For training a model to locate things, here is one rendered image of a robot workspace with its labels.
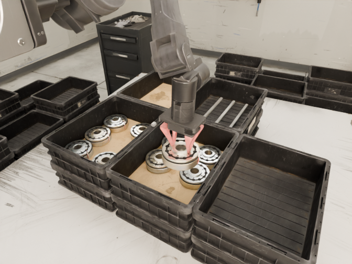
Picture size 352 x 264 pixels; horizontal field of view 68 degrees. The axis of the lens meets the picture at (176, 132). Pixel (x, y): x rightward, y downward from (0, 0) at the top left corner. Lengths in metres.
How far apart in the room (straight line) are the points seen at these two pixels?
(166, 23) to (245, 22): 3.59
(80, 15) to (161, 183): 0.62
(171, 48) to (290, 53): 3.66
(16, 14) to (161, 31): 0.32
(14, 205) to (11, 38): 0.90
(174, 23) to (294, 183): 0.67
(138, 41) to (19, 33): 2.08
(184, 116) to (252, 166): 0.46
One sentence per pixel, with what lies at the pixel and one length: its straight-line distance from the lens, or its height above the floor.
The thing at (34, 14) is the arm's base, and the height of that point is 1.43.
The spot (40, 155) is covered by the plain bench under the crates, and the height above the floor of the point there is 0.70.
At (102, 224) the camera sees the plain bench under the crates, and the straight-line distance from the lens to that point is 1.00.
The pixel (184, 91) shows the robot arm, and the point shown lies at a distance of 0.58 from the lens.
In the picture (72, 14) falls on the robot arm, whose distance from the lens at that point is 0.45.
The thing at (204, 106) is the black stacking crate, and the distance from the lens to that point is 1.32.
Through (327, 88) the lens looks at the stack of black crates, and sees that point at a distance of 2.50.
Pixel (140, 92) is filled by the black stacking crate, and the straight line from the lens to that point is 1.38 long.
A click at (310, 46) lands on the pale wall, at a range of 4.14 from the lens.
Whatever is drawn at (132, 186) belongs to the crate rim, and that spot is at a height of 0.92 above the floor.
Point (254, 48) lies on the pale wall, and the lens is 4.21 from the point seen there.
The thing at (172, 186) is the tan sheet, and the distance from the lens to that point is 0.90.
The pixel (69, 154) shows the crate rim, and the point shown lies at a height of 0.93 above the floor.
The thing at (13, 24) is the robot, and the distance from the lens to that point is 0.35.
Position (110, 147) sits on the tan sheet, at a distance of 1.08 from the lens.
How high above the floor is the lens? 1.49
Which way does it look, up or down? 36 degrees down
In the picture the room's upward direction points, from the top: straight up
